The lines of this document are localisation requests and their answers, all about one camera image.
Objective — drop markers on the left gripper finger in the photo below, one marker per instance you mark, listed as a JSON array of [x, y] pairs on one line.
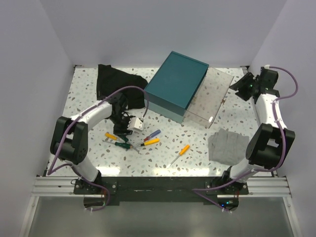
[[122, 132], [120, 125]]

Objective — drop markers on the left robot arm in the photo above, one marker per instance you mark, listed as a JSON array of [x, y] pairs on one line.
[[70, 138]]

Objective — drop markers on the orange screwdriver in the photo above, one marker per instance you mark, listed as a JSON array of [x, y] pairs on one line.
[[149, 142], [110, 136], [180, 154]]

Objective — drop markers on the grey folded cloth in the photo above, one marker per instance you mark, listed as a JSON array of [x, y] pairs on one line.
[[226, 147]]

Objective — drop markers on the teal metal box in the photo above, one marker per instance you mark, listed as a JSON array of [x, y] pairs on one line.
[[172, 88]]

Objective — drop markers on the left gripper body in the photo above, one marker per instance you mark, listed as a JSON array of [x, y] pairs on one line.
[[117, 119]]

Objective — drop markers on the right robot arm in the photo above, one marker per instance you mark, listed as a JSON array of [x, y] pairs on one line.
[[269, 146]]

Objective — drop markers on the blue red screwdriver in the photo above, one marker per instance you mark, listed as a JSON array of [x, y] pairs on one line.
[[155, 133]]

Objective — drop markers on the clear plastic drawer tray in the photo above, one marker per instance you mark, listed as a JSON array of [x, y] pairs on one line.
[[209, 97]]

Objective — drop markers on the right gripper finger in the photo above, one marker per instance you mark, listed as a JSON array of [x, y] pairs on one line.
[[245, 93], [244, 82]]

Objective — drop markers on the black cloth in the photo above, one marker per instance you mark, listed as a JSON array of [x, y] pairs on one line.
[[110, 79]]

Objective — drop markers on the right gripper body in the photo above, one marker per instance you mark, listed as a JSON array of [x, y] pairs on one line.
[[256, 84]]

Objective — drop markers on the green screwdriver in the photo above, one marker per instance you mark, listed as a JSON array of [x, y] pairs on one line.
[[126, 146], [122, 138]]

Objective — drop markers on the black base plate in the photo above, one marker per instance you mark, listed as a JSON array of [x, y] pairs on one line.
[[115, 190]]

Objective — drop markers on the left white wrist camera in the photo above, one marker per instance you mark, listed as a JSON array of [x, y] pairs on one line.
[[135, 124]]

